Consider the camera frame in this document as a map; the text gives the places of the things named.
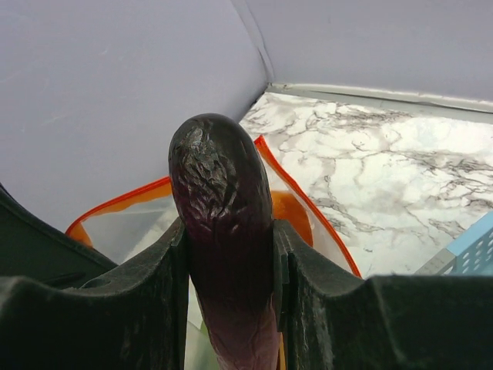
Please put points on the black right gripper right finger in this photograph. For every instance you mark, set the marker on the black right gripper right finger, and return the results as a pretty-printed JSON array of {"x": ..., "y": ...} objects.
[{"x": 331, "y": 319}]

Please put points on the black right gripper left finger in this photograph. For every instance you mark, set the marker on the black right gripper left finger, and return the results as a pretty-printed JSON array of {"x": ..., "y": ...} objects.
[{"x": 132, "y": 317}]

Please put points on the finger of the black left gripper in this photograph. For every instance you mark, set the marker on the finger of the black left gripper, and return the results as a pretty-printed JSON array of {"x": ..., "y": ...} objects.
[{"x": 32, "y": 248}]

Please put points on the clear zip bag orange zipper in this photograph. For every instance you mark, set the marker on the clear zip bag orange zipper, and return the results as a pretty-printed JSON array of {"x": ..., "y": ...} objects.
[{"x": 126, "y": 225}]

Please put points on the orange papaya slice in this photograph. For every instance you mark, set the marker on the orange papaya slice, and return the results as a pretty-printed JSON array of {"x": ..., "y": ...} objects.
[{"x": 287, "y": 207}]

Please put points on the dark purple eggplant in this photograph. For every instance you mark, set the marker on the dark purple eggplant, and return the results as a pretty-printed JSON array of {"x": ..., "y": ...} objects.
[{"x": 222, "y": 195}]

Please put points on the green leaf vegetable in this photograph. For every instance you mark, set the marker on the green leaf vegetable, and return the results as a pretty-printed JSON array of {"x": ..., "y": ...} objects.
[{"x": 203, "y": 332}]

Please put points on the light blue plastic basket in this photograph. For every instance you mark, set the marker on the light blue plastic basket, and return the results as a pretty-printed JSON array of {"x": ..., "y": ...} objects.
[{"x": 469, "y": 254}]

